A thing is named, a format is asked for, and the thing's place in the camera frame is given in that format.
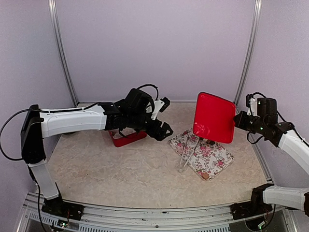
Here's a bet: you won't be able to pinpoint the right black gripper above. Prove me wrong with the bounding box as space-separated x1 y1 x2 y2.
234 110 267 134

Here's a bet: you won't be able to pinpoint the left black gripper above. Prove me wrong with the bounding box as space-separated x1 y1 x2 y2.
127 111 173 141

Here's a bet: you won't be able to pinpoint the silver metal serving tongs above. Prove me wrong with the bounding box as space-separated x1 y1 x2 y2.
178 137 201 173

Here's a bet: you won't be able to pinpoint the red box lid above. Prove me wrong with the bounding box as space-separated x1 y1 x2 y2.
193 92 236 144

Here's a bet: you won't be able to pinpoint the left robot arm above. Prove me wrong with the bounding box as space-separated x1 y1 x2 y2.
21 100 173 215

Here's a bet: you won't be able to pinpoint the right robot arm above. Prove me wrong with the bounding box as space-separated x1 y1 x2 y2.
233 111 309 215

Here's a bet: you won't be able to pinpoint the dark chocolate on tray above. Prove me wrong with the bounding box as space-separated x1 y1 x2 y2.
206 140 216 146

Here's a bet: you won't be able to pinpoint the red chocolate box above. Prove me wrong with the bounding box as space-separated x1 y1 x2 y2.
109 130 147 147

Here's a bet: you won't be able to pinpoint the floral rectangular tray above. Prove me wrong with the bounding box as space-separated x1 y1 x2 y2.
169 129 235 181

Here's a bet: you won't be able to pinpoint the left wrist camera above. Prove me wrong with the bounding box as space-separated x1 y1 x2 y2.
151 97 170 120

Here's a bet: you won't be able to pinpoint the aluminium table front rail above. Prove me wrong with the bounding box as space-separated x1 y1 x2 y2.
15 192 297 232

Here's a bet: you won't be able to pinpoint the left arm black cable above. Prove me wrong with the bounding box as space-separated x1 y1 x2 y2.
0 108 42 161

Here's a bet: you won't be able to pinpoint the left aluminium frame post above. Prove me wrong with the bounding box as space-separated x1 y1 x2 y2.
48 0 79 106

